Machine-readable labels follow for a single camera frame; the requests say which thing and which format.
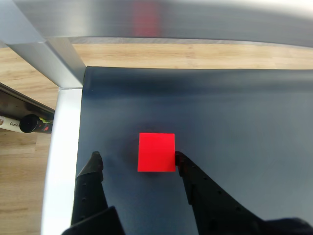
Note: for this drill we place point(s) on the gripper black right finger with holes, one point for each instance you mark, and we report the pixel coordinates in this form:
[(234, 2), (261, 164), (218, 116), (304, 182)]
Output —
[(210, 203)]

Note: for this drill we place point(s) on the gripper black left finger taped tip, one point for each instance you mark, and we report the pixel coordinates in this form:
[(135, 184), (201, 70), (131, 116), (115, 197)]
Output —
[(88, 195)]

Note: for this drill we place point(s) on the red cube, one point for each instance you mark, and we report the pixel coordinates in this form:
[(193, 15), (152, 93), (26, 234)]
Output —
[(156, 151)]

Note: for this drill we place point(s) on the dark grey-blue mat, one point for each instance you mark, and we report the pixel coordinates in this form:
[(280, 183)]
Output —
[(220, 117)]

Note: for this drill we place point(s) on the black tube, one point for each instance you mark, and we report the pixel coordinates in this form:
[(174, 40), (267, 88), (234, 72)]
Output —
[(30, 123)]

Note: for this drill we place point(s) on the white labelled tube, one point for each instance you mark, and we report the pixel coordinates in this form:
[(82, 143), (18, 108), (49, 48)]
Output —
[(9, 123)]

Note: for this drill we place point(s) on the dark metal bar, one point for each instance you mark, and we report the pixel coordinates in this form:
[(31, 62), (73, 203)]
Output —
[(24, 102)]

